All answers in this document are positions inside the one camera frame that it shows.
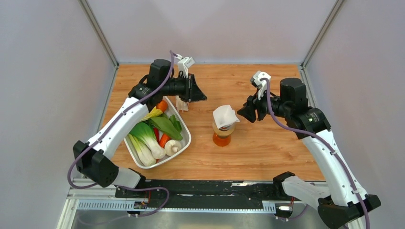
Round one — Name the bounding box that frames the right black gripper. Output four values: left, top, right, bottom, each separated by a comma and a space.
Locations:
237, 85, 290, 123

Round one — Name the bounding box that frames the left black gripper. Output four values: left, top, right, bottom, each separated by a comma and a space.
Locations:
161, 73, 208, 103

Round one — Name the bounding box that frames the white paper coffee filter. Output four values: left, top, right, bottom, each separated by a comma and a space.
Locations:
213, 104, 240, 129

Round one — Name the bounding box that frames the wooden dripper ring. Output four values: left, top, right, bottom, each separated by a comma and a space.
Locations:
213, 125, 237, 137

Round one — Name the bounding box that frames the orange glass carafe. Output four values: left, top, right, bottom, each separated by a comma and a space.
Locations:
213, 133, 231, 147

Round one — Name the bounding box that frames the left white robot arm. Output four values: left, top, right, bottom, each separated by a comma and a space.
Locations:
68, 55, 207, 198

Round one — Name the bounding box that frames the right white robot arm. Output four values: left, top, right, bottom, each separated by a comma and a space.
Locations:
237, 74, 381, 229

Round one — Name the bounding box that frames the white vegetable tray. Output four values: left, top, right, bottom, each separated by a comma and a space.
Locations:
124, 96, 191, 169

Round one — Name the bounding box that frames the orange tomato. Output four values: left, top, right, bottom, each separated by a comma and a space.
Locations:
156, 100, 168, 113

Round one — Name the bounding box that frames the green leafy vegetable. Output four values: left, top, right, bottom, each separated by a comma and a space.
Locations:
148, 114, 183, 141

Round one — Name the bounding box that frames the yellow napa cabbage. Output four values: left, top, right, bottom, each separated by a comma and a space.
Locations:
141, 107, 164, 122

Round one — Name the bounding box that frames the red chili pepper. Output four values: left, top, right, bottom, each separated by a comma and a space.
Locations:
153, 127, 160, 142

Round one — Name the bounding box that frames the orange carrot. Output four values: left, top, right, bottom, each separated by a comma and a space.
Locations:
159, 133, 171, 148

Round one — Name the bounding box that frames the white mushroom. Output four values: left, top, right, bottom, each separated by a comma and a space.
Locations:
164, 140, 182, 156

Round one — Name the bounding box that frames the green bok choy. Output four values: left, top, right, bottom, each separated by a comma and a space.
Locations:
129, 122, 166, 159

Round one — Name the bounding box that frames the pale bok choy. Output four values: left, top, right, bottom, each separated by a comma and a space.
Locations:
129, 135, 157, 167

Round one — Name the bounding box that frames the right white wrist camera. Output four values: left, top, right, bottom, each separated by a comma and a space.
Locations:
250, 71, 271, 100

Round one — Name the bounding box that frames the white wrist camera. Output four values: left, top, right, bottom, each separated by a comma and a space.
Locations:
250, 71, 271, 100
174, 53, 195, 78

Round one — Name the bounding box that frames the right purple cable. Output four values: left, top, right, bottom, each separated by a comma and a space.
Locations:
260, 77, 371, 229

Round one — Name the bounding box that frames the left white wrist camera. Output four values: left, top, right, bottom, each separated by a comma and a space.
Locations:
174, 53, 195, 78

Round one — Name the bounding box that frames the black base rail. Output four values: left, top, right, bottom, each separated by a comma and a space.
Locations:
115, 179, 291, 209

